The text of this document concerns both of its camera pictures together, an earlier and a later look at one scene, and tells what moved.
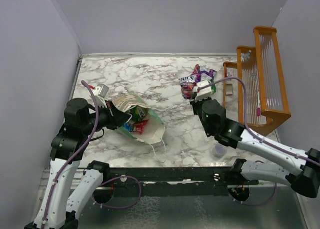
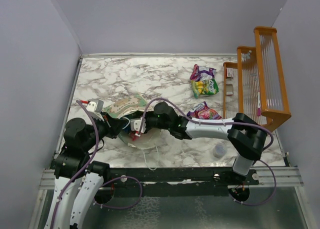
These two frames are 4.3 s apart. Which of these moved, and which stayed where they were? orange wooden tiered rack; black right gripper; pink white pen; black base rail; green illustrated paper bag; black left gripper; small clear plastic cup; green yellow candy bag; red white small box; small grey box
Moved: black left gripper; green yellow candy bag; green illustrated paper bag; black right gripper
Stayed: black base rail; pink white pen; small grey box; orange wooden tiered rack; red white small box; small clear plastic cup
